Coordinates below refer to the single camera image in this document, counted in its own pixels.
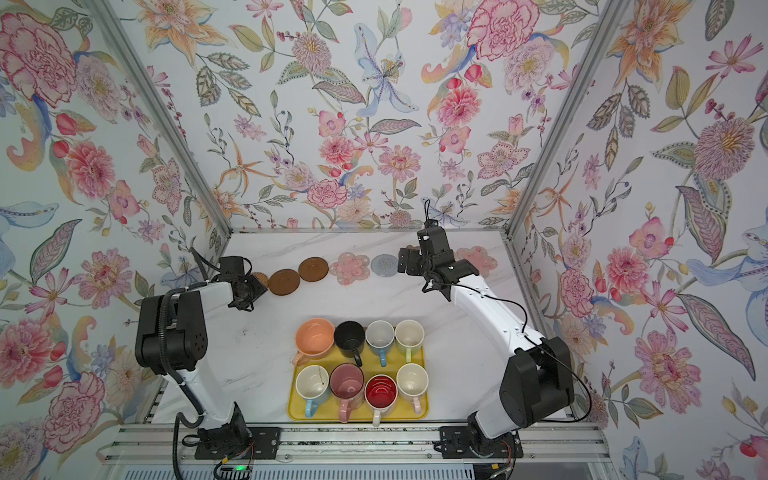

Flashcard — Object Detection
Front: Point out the red interior white mug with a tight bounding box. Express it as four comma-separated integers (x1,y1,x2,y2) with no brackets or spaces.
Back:
364,374,398,427

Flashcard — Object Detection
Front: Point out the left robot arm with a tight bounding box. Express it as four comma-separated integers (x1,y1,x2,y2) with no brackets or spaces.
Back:
135,256,267,458

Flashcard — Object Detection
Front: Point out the white mug blue handle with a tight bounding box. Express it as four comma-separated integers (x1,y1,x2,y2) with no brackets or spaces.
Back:
365,320,395,367

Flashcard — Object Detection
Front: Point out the grey round coaster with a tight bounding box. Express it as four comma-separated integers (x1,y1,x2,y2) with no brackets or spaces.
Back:
370,254,398,278

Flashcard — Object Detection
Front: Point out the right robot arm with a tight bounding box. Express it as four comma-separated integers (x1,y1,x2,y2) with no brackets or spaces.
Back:
397,220,575,457

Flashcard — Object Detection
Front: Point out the woven rattan round coaster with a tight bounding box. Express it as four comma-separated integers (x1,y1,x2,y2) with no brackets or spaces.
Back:
252,272,269,288

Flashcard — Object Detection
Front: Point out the dark brown round coaster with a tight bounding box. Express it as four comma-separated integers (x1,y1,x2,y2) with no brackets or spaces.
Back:
298,256,329,282

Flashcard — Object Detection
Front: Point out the cream mug pink handle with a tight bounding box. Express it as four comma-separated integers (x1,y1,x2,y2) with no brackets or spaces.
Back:
396,363,429,416

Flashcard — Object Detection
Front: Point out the pink flower coaster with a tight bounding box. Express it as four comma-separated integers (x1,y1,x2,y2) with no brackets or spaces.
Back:
329,252,371,286
455,246,498,278

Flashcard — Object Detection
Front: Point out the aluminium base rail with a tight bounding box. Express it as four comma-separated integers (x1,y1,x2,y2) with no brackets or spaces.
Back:
95,419,619,480

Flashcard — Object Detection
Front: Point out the yellow tray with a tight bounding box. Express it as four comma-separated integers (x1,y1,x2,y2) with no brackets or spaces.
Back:
287,343,429,425

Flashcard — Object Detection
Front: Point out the black mug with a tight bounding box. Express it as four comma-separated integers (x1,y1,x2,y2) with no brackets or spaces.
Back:
334,321,366,368

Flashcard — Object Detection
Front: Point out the cream mug blue handle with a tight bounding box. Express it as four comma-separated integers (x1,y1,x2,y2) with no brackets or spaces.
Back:
294,365,331,419

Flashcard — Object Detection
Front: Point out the white mug green handle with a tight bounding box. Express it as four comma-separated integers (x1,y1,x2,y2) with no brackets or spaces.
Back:
394,319,425,363

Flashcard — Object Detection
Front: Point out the brown wooden round coaster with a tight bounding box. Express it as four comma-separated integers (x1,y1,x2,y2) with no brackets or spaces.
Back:
268,269,301,296

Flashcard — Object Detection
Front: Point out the orange mug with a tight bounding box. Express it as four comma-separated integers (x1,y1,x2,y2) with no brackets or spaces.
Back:
291,318,335,366

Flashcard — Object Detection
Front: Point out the dusty pink mug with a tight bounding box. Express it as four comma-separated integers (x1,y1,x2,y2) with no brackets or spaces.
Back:
330,363,365,423

